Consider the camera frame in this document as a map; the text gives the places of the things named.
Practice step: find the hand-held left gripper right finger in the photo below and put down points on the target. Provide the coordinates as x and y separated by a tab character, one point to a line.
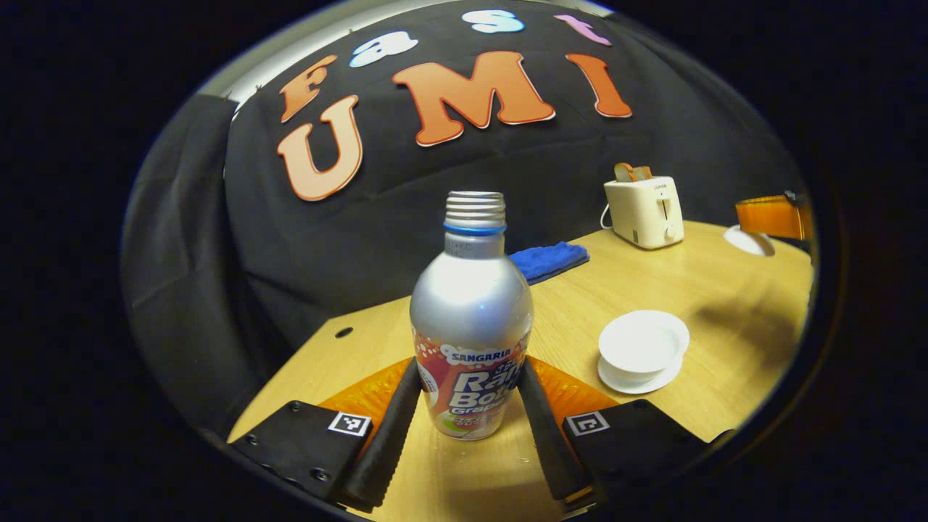
547	435

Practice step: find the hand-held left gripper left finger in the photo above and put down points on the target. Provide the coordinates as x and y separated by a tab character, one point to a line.
388	435

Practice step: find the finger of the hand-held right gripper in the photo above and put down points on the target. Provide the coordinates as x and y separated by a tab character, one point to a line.
768	216

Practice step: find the white teacup lid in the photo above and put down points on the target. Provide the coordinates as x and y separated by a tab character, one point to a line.
750	243

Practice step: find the white teacup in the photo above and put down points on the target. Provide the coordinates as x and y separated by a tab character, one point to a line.
644	341

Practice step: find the silver water bottle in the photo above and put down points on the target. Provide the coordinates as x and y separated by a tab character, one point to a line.
471	304

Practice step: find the white saucer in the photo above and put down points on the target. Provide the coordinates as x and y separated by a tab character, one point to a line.
638	386

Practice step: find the cream toaster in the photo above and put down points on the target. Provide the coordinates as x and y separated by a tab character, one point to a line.
641	214

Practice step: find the brown toast slice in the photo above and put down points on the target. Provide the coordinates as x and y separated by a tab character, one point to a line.
623	172
644	172

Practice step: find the blue towel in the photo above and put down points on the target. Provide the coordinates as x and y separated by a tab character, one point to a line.
547	259

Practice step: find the black backdrop cloth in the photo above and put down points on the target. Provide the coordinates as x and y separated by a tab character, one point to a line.
406	210

